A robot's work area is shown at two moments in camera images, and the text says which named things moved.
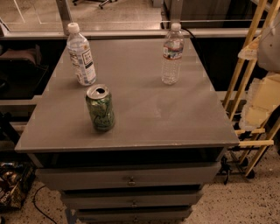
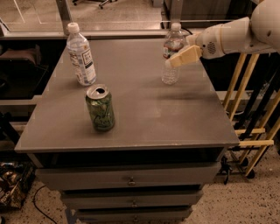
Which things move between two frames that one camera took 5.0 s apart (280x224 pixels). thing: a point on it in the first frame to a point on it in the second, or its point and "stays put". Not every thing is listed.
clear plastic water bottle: x=173 y=45 stays put
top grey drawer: x=128 y=176 stays put
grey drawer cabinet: x=164 y=149 stays put
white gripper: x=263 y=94 to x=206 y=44
